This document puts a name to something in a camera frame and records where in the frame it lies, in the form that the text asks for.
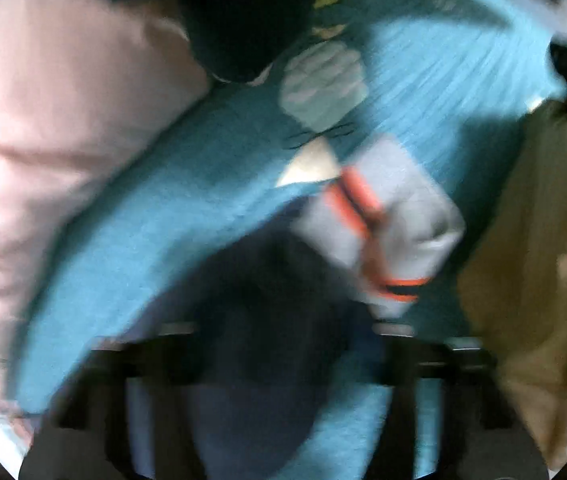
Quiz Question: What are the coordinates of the teal knitted blanket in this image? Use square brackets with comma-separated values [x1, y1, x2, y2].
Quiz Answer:
[10, 0, 567, 480]

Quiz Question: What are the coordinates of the dark navy cloth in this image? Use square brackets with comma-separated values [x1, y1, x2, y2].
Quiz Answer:
[86, 0, 324, 83]

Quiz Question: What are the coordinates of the grey sweatshirt with orange stripes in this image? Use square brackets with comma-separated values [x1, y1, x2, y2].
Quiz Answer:
[188, 135, 467, 480]

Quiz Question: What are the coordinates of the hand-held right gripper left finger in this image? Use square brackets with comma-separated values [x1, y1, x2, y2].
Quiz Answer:
[20, 327, 209, 480]

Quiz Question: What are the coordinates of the beige garment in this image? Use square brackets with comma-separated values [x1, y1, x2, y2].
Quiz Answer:
[456, 100, 567, 471]

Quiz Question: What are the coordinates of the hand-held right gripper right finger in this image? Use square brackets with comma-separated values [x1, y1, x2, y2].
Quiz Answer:
[371, 327, 551, 480]

